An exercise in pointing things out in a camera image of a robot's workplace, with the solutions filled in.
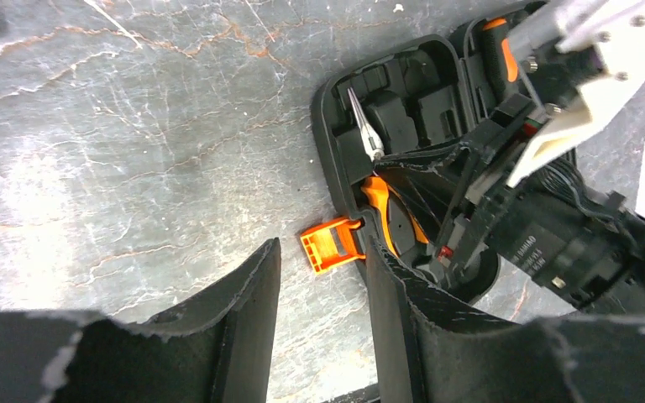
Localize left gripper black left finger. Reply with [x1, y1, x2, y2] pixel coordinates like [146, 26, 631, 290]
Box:
[0, 238, 281, 402]

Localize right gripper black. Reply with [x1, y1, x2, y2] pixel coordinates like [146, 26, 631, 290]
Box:
[373, 94, 645, 311]

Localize orange-handled pliers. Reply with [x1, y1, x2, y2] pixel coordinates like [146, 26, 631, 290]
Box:
[347, 86, 399, 256]

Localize black plastic tool case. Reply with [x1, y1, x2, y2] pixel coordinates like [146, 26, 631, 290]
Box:
[299, 0, 579, 306]

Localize black orange nut driver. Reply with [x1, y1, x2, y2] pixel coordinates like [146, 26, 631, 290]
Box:
[480, 18, 519, 103]

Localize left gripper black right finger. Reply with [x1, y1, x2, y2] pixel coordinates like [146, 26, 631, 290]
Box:
[366, 239, 645, 402]

